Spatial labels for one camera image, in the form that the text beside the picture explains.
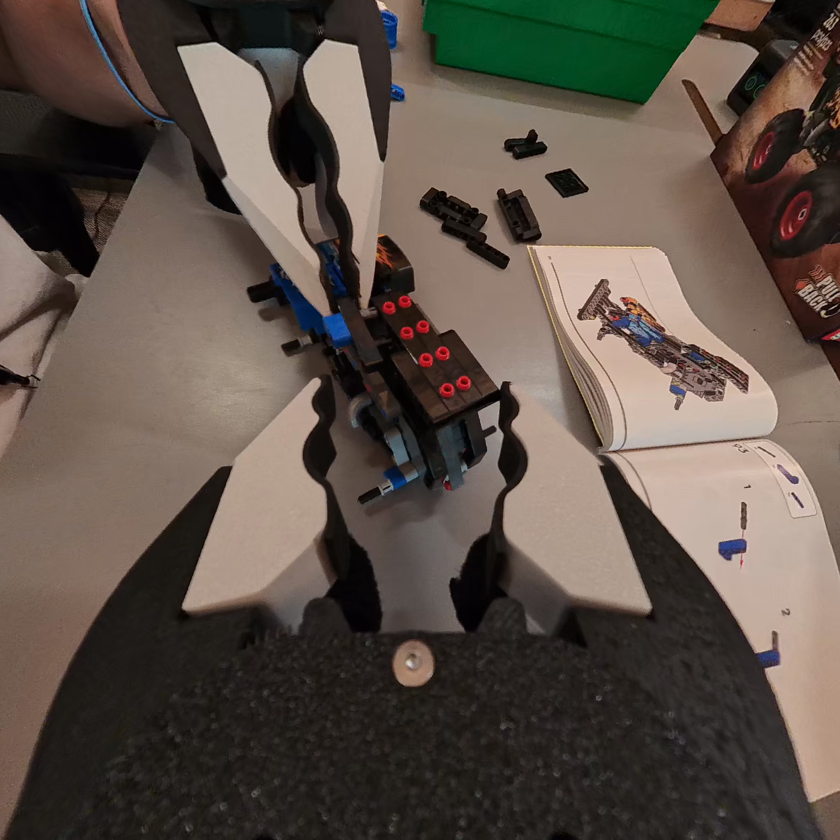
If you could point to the person's left forearm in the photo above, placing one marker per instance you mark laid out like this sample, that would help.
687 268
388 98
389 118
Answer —
39 59

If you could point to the black lego frame piece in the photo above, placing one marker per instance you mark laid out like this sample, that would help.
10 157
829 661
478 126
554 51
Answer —
520 216

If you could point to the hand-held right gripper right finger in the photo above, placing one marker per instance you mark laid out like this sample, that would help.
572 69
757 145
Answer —
564 525

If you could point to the lego instruction booklet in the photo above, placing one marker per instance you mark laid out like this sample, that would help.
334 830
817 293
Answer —
656 367

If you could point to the black blue lego car model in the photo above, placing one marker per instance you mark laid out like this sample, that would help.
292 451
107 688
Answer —
446 387

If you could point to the black device with green display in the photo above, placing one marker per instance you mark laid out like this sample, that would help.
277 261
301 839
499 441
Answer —
761 79

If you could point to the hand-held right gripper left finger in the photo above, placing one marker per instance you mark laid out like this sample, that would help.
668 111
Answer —
262 525

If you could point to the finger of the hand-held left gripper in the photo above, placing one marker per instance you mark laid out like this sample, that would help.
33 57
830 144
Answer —
358 151
243 144

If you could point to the black flat lego tile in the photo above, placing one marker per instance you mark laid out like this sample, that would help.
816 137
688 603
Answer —
566 182

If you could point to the black lego connector piece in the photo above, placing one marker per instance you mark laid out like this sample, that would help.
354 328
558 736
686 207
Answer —
525 148

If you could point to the green storage bin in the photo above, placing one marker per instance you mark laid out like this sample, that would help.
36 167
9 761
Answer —
564 46

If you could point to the lego set cardboard box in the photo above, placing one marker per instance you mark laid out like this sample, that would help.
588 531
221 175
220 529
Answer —
787 197

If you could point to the black lego beam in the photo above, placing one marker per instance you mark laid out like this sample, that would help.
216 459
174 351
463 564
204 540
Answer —
449 205
464 231
489 254

